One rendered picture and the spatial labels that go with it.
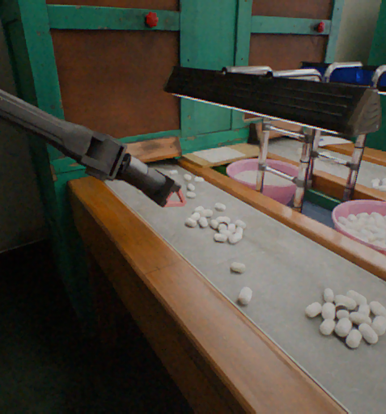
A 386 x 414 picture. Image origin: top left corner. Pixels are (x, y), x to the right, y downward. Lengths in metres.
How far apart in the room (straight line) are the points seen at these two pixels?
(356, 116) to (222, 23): 0.87
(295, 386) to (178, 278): 0.28
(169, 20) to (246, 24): 0.33
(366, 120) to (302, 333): 0.36
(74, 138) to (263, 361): 0.49
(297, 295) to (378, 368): 0.17
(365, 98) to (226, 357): 0.44
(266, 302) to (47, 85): 0.84
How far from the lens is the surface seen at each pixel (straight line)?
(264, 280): 0.69
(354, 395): 0.56
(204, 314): 0.57
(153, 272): 0.66
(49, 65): 1.08
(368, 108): 0.59
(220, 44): 1.35
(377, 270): 0.78
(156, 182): 0.72
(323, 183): 1.20
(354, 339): 0.60
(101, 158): 0.66
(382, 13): 3.51
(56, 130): 0.65
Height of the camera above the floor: 1.17
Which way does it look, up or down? 27 degrees down
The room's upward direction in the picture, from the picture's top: straight up
